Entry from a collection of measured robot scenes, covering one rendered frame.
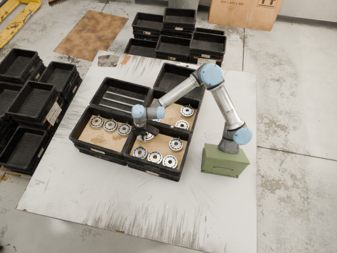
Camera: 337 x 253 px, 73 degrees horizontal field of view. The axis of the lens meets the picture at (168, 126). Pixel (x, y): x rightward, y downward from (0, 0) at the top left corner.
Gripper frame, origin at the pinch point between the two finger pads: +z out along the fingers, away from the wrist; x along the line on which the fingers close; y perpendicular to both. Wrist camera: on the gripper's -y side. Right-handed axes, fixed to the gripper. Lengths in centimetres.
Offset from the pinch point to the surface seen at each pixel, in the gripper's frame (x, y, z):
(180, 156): 5.8, -26.3, 4.8
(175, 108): -33.6, -13.7, 4.8
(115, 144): 8.1, 21.2, 4.5
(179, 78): -66, -10, 5
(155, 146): 2.2, -7.1, 4.7
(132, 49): -152, 70, 60
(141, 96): -38.7, 15.8, 4.8
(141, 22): -194, 69, 50
